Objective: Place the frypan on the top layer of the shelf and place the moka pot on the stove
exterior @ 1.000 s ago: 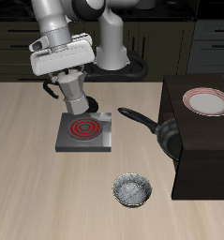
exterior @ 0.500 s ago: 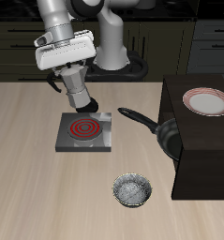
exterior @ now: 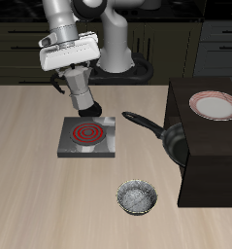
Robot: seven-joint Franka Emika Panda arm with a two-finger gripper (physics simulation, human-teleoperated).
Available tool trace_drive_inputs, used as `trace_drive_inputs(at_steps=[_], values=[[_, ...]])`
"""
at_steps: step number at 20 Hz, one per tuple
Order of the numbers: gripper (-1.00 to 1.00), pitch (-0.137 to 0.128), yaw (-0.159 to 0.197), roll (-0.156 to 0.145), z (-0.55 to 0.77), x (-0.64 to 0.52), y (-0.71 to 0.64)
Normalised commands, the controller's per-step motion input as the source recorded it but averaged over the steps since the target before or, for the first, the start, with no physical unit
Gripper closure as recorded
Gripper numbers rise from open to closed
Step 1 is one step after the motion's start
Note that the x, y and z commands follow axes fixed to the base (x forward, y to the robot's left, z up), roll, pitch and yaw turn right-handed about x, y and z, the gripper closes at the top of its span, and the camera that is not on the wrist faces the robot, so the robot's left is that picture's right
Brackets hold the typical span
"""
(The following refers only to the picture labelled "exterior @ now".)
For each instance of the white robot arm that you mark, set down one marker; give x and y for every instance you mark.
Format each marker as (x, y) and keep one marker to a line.
(116, 39)

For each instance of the black frying pan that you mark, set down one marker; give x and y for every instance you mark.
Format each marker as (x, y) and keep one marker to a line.
(166, 136)

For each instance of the white plate with red rim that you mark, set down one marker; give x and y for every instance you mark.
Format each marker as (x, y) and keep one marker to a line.
(215, 105)

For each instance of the silver moka pot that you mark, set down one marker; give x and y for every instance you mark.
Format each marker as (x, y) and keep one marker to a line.
(78, 87)

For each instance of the grey speckled bowl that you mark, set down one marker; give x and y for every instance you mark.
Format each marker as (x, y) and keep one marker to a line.
(137, 197)

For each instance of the dark wooden shelf cabinet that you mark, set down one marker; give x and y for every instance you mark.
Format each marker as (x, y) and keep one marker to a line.
(206, 142)

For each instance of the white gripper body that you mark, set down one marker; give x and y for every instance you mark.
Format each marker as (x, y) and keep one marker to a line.
(70, 53)

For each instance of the dark grey stove plate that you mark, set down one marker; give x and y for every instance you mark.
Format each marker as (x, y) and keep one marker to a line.
(88, 137)

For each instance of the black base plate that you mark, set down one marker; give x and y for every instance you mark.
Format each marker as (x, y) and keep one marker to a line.
(143, 69)

